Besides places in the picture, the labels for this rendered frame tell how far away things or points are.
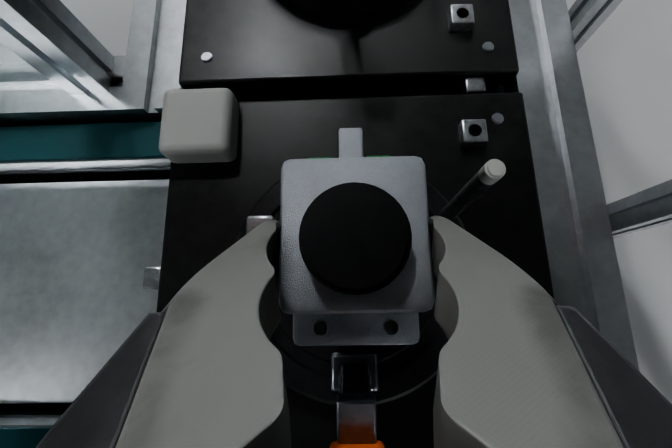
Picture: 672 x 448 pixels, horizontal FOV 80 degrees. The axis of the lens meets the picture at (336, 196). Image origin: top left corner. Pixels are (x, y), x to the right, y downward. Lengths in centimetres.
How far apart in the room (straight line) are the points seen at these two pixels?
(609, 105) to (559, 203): 19
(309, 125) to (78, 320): 22
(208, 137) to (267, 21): 11
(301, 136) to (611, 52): 34
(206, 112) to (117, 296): 16
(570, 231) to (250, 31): 26
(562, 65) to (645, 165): 16
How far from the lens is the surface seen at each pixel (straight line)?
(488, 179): 17
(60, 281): 38
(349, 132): 17
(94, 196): 38
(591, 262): 30
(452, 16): 32
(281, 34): 32
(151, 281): 28
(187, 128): 27
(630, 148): 47
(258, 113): 29
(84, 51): 34
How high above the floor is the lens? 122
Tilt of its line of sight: 75 degrees down
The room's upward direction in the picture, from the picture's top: 8 degrees counter-clockwise
